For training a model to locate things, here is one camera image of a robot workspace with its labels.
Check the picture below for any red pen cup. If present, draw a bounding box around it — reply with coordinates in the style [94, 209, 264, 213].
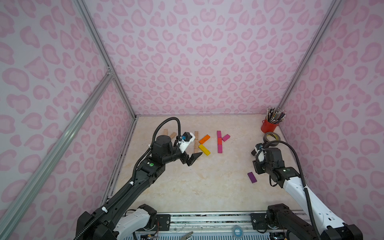
[261, 120, 279, 134]

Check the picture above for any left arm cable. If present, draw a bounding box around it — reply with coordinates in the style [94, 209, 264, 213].
[73, 116, 182, 240]

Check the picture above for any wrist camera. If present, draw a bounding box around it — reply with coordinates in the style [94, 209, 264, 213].
[177, 132, 196, 154]
[251, 143, 265, 164]

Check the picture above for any orange block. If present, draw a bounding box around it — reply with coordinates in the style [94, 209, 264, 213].
[199, 135, 211, 145]

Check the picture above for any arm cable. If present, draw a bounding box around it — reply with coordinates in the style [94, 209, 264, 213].
[263, 140, 322, 240]
[73, 116, 182, 240]

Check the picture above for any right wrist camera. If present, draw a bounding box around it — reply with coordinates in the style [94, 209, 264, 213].
[251, 143, 265, 164]

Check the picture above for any yellow block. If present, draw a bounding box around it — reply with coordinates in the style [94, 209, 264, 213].
[199, 145, 211, 156]

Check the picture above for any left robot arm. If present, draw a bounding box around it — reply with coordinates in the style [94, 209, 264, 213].
[75, 132, 201, 240]

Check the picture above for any dark tape roll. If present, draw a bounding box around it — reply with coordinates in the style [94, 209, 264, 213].
[263, 132, 281, 143]

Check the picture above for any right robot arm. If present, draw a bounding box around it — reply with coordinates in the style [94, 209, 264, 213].
[252, 144, 363, 240]

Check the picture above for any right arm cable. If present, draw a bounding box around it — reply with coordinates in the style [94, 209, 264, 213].
[263, 140, 322, 240]

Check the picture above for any purple block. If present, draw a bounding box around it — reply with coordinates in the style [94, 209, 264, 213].
[247, 172, 257, 184]

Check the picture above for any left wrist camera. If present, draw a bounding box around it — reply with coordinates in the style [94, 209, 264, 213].
[177, 132, 196, 154]

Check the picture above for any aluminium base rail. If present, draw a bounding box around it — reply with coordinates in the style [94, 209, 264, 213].
[81, 209, 346, 240]

